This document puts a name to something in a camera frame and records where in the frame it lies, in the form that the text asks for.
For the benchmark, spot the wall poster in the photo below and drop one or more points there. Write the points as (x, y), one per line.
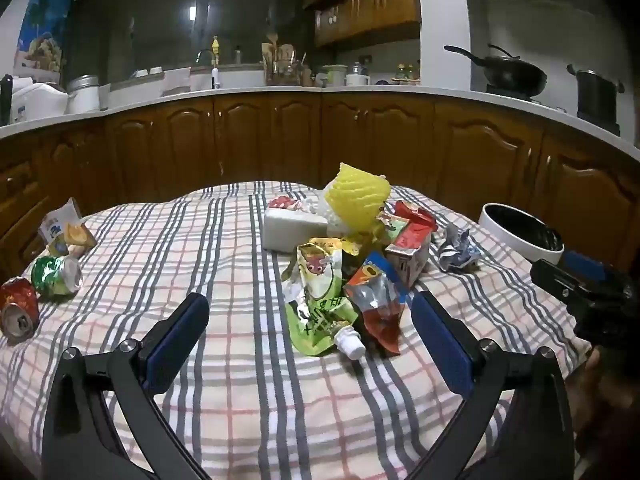
(42, 35)

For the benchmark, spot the red and white carton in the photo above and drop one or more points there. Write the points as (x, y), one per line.
(410, 255)

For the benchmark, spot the black cooking pot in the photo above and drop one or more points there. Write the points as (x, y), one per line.
(597, 97)

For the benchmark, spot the white mug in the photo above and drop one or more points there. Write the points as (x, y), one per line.
(356, 80)

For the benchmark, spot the dark kitchen window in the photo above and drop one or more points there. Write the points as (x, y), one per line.
(150, 25)

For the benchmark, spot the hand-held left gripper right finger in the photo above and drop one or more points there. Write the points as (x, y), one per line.
(442, 342)

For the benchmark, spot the green spout pouch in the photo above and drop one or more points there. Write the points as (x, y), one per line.
(320, 305)

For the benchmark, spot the yellow bottle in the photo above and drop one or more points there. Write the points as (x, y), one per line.
(215, 47)

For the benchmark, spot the white foam fruit net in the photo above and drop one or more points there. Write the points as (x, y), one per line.
(325, 207)

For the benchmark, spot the kitchen faucet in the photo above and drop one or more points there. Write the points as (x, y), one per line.
(206, 55)

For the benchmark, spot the white rice cooker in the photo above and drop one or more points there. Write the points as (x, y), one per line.
(37, 102)

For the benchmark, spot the black wok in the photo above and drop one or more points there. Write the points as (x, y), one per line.
(515, 75)

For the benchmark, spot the brown wooden base cabinets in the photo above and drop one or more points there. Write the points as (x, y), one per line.
(300, 140)

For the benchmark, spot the utensil holder with utensils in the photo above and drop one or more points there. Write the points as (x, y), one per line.
(285, 67)

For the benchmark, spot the crushed green can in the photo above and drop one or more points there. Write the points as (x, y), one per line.
(55, 276)

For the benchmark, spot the white foam block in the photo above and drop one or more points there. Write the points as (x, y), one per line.
(292, 230)

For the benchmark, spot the white bin with black liner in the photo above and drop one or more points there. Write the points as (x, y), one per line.
(525, 230)

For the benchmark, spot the crumpled blue white paper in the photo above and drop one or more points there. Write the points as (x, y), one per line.
(457, 251)

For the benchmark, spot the white lidded container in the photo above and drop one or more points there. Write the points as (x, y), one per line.
(335, 75)

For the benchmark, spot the brown wooden wall cabinets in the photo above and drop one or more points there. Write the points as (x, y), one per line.
(370, 5)

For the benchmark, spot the person's right hand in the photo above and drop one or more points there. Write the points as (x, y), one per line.
(587, 390)

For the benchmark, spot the plaid tablecloth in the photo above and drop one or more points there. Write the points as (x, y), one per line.
(240, 400)

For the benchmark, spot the crushed red can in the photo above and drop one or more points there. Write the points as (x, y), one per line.
(17, 305)

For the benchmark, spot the small crushed drink carton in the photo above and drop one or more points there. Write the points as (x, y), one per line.
(62, 227)

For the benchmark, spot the white kitchen countertop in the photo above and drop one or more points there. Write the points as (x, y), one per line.
(250, 92)

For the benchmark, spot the white canister with metal lid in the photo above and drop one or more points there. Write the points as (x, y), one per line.
(84, 95)

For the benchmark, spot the red crumpled wrapper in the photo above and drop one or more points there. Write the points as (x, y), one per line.
(417, 212)

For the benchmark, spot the yellow foam fruit net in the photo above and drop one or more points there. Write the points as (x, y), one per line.
(357, 197)

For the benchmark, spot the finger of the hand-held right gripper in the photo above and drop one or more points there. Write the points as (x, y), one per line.
(560, 280)

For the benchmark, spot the condiment bottles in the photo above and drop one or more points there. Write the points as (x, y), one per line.
(406, 74)

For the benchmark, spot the red and white packet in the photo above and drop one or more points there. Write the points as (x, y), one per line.
(285, 203)

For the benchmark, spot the orange and silver snack bag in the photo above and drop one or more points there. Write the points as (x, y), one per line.
(377, 305)

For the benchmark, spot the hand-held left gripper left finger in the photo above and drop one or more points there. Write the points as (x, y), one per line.
(175, 342)

